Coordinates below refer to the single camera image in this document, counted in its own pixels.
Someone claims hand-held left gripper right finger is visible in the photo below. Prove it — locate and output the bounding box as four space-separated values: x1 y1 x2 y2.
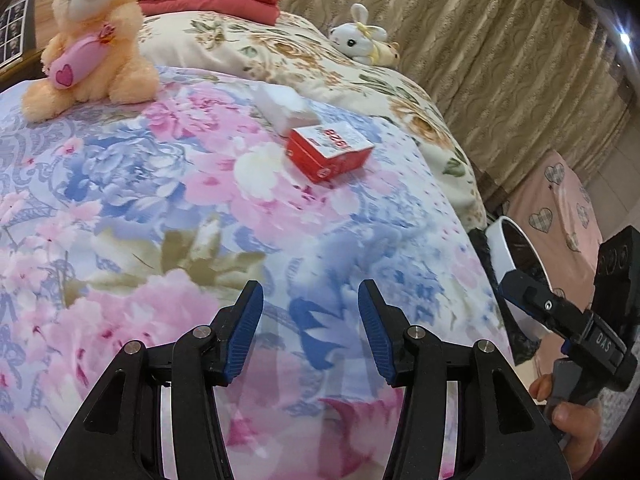
358 279 572 480

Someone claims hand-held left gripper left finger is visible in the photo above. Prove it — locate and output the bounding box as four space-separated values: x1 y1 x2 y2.
44 280 264 480

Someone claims white bin with black bag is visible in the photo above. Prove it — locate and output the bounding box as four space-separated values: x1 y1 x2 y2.
470 216 556 366

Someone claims person's right hand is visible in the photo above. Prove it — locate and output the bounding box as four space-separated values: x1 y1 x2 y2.
529 375 603 476

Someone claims pink blue floral blanket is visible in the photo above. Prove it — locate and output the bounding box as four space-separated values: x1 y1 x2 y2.
0 65 516 480

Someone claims red cardboard box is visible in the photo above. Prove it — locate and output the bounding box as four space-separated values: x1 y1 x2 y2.
286 122 375 184

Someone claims white cardboard box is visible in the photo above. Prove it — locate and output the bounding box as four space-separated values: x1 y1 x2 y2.
252 85 321 136

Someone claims beige patterned curtain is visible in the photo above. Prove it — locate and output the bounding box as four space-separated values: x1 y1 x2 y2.
280 0 636 201

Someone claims beige floral bedsheet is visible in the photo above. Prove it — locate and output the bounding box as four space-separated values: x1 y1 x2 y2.
135 10 488 233

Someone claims white bunny plush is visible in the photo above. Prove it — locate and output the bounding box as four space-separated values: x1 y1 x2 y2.
327 4 401 67

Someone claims peach teddy bear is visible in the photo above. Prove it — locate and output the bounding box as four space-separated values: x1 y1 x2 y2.
21 0 161 123

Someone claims black photo sheet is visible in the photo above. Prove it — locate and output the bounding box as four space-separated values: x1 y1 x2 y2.
0 0 33 68

